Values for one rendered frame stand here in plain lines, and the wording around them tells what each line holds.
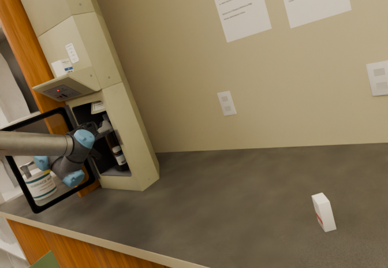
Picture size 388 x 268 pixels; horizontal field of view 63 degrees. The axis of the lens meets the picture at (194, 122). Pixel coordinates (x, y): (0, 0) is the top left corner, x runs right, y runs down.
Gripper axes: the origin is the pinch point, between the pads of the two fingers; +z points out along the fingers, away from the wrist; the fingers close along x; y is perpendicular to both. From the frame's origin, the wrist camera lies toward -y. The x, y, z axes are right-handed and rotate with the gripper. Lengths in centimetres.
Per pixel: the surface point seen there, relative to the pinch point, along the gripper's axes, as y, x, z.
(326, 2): 20, -92, 38
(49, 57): 38.6, 14.3, -4.3
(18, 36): 52, 23, -9
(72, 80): 26.0, -12.5, -14.4
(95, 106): 12.0, -1.4, -3.3
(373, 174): -29, -101, 10
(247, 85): -2, -54, 37
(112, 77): 21.1, -14.3, 2.1
